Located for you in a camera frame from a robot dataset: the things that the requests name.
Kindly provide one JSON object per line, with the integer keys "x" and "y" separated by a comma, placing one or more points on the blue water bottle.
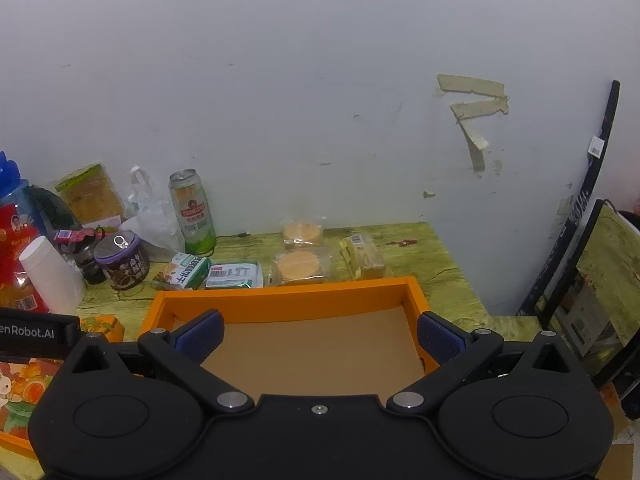
{"x": 12, "y": 195}

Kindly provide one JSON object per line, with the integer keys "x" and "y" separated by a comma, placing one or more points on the purple-lid porridge can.
{"x": 122, "y": 265}

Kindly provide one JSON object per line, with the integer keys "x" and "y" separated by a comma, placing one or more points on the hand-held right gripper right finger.
{"x": 440, "y": 340}

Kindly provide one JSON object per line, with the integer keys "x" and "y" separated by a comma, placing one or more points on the dark green bag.
{"x": 52, "y": 210}

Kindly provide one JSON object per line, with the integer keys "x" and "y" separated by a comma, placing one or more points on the beige tape strip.
{"x": 470, "y": 85}
{"x": 480, "y": 108}
{"x": 477, "y": 152}

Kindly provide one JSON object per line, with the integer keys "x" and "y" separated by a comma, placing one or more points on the white pink paper card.
{"x": 102, "y": 221}

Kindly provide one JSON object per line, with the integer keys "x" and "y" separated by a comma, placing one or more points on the round cake clear packet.
{"x": 300, "y": 266}
{"x": 301, "y": 234}

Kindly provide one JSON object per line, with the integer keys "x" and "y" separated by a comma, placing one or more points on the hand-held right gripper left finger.
{"x": 200, "y": 332}

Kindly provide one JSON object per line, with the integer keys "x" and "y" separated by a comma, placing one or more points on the cream yellow cracker packet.
{"x": 362, "y": 260}

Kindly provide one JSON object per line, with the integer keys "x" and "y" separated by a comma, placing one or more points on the green white biscuit packet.
{"x": 182, "y": 271}
{"x": 234, "y": 275}

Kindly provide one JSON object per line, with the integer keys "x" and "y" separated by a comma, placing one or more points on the green wood-grain desktop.
{"x": 450, "y": 285}

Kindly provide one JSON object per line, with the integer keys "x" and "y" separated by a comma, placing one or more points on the dark glass jar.
{"x": 87, "y": 260}

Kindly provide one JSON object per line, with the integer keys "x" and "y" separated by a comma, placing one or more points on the yellow green noodle packet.
{"x": 92, "y": 195}

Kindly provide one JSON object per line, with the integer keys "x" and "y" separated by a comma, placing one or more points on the red snack packet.
{"x": 15, "y": 240}

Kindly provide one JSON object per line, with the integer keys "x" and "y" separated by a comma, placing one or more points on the small red blue box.
{"x": 63, "y": 236}

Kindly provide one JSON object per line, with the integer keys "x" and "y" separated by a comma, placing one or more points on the white paper cup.
{"x": 50, "y": 280}

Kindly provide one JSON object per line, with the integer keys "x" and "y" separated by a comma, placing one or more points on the white plastic bag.
{"x": 150, "y": 220}

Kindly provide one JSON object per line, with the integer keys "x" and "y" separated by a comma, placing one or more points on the orange cartoon box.
{"x": 20, "y": 395}

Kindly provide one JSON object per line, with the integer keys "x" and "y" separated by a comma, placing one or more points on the green beer can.
{"x": 195, "y": 215}

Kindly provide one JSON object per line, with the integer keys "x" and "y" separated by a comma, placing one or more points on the orange cardboard box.
{"x": 280, "y": 305}

